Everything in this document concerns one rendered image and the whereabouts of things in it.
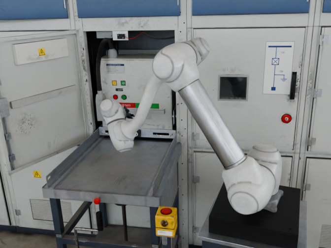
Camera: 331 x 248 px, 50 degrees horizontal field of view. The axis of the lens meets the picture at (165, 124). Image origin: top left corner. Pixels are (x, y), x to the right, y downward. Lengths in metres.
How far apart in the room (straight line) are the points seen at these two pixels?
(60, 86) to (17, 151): 0.47
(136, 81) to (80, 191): 0.84
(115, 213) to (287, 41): 1.67
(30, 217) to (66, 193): 1.18
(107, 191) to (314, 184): 1.31
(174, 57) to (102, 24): 0.99
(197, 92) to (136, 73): 0.94
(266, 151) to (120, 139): 0.71
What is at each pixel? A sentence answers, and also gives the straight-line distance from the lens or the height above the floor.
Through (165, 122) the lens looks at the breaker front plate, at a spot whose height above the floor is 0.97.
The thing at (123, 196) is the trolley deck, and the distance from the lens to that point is 1.77.
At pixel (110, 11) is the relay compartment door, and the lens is 2.22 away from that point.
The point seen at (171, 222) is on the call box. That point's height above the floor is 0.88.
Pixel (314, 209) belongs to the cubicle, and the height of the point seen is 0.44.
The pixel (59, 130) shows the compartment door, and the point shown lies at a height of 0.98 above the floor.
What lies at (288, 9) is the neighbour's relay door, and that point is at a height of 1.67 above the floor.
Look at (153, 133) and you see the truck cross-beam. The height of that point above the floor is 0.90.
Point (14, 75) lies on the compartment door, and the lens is 2.10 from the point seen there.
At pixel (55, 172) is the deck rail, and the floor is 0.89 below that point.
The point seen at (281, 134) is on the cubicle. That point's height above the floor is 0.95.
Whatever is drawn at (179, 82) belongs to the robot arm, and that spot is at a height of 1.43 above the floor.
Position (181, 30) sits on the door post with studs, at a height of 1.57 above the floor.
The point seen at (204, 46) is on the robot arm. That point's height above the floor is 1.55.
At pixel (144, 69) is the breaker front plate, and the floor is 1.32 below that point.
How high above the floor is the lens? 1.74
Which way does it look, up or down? 19 degrees down
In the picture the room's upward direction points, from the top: 2 degrees counter-clockwise
